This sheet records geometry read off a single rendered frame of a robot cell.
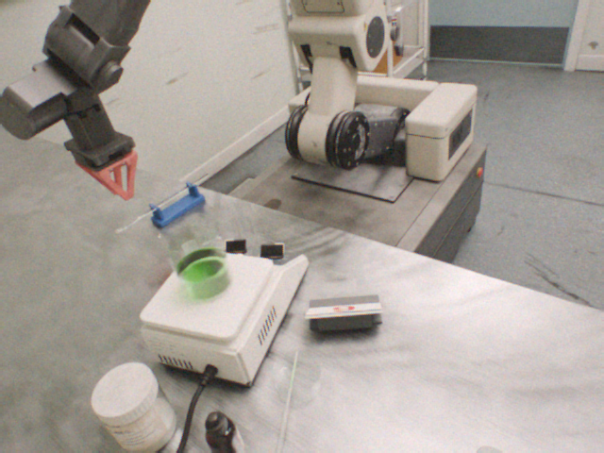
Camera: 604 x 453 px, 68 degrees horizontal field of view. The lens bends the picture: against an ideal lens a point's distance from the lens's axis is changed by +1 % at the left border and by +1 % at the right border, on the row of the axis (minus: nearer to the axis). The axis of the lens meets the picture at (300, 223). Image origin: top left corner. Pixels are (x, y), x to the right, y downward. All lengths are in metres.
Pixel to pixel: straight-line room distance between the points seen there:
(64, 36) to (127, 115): 1.51
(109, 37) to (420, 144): 1.03
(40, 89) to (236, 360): 0.40
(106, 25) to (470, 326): 0.55
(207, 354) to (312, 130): 0.89
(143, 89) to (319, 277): 1.68
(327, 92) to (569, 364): 0.95
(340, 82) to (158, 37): 1.13
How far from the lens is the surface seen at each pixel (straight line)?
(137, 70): 2.16
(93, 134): 0.70
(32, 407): 0.65
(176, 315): 0.51
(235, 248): 0.62
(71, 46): 0.64
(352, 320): 0.55
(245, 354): 0.50
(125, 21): 0.61
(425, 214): 1.37
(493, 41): 3.44
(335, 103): 1.29
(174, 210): 0.83
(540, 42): 3.38
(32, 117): 0.64
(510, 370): 0.54
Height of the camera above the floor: 1.19
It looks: 37 degrees down
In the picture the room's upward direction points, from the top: 11 degrees counter-clockwise
